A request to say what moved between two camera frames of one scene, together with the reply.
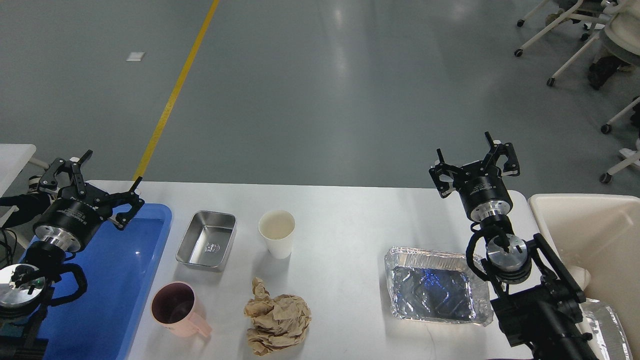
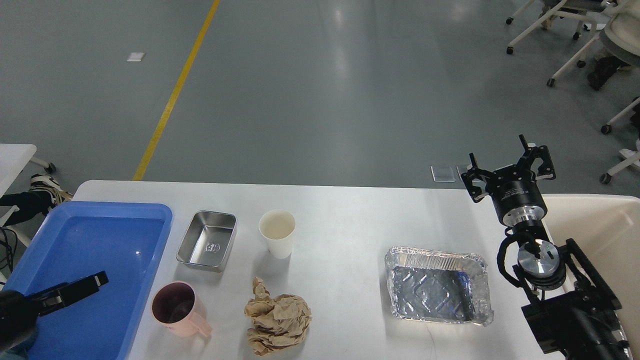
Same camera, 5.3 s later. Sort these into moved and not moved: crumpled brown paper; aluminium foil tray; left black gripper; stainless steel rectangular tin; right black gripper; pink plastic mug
Moved: right black gripper; left black gripper
Not moved: pink plastic mug; crumpled brown paper; stainless steel rectangular tin; aluminium foil tray
